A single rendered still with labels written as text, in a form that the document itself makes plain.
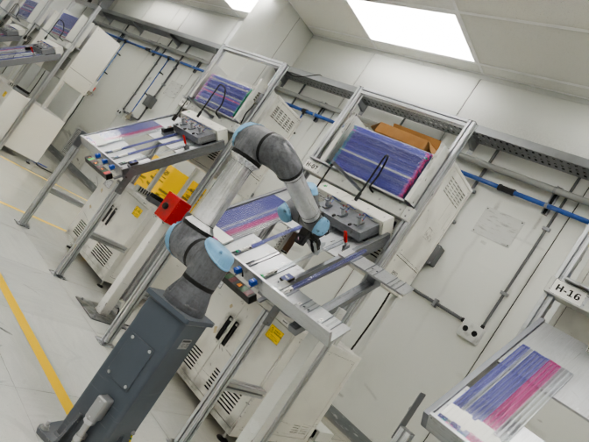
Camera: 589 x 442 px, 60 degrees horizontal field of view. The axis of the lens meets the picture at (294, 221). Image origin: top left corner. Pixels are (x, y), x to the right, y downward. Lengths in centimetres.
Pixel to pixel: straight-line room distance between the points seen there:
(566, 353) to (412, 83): 334
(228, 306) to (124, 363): 100
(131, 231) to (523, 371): 242
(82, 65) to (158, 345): 507
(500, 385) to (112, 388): 122
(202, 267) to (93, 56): 502
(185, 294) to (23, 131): 495
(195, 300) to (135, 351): 24
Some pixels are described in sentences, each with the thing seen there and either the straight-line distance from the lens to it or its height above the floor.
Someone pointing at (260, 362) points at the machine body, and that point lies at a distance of 240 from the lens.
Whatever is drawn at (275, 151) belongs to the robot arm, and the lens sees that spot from 166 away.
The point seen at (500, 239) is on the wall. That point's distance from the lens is 392.
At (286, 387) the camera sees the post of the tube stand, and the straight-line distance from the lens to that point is 202.
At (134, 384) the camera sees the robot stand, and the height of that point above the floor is 29.
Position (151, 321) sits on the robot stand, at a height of 47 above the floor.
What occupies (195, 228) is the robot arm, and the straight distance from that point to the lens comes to 172.
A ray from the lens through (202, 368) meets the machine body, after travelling 262.
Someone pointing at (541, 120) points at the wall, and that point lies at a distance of 432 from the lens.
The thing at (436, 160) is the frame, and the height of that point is 163.
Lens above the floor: 91
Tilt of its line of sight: 3 degrees up
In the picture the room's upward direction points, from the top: 34 degrees clockwise
